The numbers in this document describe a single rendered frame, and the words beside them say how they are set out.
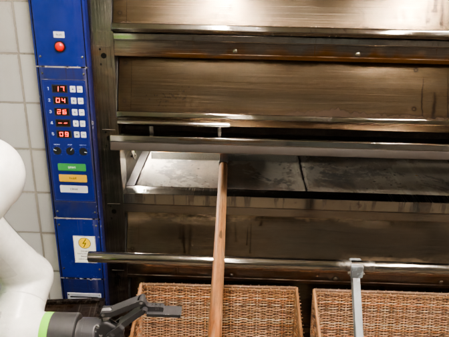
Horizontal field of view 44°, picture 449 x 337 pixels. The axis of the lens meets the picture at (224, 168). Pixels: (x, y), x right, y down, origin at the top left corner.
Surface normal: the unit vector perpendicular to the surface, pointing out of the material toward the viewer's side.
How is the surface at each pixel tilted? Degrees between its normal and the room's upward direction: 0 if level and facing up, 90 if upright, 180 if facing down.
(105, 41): 90
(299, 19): 70
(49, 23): 90
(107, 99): 90
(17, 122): 90
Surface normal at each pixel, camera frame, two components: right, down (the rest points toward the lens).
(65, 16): -0.04, 0.39
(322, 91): -0.03, 0.05
